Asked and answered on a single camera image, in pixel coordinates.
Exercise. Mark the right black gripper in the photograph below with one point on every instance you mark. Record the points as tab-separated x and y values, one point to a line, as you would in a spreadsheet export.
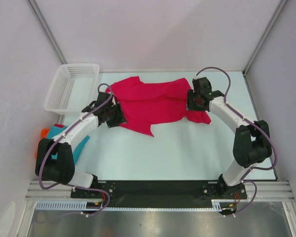
190	104

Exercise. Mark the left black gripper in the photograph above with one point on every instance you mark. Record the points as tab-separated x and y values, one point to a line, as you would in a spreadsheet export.
120	118

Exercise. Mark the pink t shirt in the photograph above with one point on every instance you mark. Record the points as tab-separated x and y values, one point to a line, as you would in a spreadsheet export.
147	104

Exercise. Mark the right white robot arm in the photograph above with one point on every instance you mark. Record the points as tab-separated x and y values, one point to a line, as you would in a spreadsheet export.
251	144

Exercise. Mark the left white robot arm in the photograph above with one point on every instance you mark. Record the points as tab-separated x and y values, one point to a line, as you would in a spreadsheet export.
55	156

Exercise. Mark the white plastic basket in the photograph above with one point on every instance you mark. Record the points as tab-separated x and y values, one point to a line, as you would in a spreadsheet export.
72	88

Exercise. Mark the teal t shirt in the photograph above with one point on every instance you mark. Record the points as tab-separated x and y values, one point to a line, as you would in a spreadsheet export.
76	147

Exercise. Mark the orange t shirt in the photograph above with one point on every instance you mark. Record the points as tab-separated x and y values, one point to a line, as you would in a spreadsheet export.
42	146

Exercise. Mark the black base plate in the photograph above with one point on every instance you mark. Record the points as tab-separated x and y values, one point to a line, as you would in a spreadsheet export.
168	194

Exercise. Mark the white cable duct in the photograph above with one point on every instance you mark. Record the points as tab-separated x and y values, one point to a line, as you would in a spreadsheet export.
215	206

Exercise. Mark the aluminium frame rail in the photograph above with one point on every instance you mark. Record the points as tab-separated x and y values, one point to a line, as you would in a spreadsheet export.
266	191

